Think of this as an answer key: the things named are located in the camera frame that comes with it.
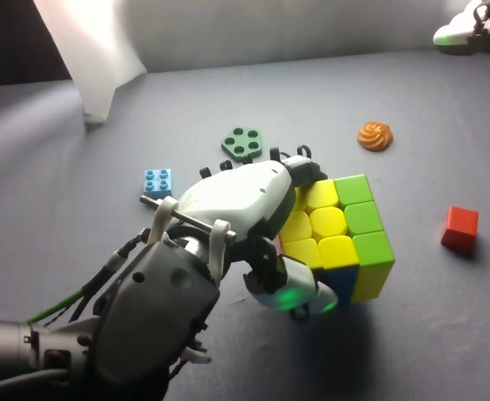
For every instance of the multicoloured puzzle cube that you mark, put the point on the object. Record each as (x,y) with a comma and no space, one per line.
(361,217)

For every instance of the red cube block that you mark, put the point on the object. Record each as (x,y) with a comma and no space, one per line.
(459,229)

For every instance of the green pentagon block with holes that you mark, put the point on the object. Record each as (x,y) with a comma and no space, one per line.
(244,140)

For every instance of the light blue toy brick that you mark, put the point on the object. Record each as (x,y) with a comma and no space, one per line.
(158,184)

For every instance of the orange swirl cookie toy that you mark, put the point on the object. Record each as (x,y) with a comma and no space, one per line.
(375,138)

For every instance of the white backdrop sheet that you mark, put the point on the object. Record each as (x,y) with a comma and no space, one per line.
(269,29)

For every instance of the grey table cloth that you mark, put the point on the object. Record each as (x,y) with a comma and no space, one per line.
(395,355)

